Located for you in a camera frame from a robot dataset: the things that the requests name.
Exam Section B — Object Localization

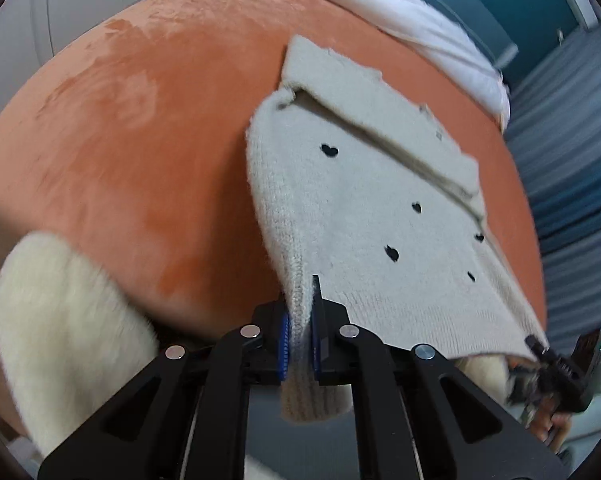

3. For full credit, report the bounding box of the light grey knit sweater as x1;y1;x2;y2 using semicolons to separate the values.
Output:
246;36;542;422

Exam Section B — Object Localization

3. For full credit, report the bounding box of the person's right hand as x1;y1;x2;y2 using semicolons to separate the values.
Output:
527;398;573;452

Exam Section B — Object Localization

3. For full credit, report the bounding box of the cream fluffy rug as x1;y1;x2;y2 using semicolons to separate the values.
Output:
0;232;158;456

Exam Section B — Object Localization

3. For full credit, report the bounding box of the blue grey curtain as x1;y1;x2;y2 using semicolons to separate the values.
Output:
505;26;601;351

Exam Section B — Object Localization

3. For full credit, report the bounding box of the orange plush bed blanket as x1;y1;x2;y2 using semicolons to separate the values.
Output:
0;0;543;339

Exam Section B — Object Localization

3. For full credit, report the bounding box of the white bed sheet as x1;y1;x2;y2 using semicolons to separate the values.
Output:
240;0;512;134

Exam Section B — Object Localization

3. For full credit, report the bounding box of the teal upholstered headboard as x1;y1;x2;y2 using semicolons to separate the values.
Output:
424;0;578;80

